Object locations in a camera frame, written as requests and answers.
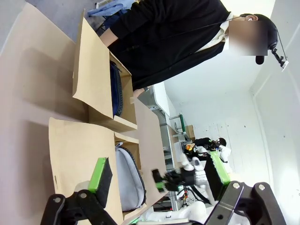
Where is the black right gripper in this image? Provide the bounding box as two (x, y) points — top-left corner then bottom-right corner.
(151, 168), (195, 194)

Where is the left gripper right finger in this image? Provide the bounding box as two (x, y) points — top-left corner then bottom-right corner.
(205, 151), (284, 225)

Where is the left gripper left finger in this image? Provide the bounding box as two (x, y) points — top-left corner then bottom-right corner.
(41, 157), (122, 225)

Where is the grey pencil pouch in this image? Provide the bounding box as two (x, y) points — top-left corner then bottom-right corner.
(114, 142), (147, 211)

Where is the navy blue pencil pouch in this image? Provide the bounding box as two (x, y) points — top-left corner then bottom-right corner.
(109, 60), (124, 117)

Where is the large open cardboard box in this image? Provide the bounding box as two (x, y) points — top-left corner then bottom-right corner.
(48, 117), (147, 222)

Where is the small background cardboard box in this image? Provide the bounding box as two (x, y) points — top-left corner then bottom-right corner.
(185, 125), (196, 139)

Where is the small open cardboard box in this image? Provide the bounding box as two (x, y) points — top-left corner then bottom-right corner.
(72, 9), (138, 132)

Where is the person in black cardigan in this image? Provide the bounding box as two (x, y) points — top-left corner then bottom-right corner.
(109, 0), (279, 91)

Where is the black headset with microphone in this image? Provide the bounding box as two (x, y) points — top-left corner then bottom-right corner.
(255, 14), (289, 72)

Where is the blue cloth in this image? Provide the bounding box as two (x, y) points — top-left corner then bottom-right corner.
(88, 0), (135, 17)

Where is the green metal frame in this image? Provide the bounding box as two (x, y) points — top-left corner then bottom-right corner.
(169, 113), (188, 141)

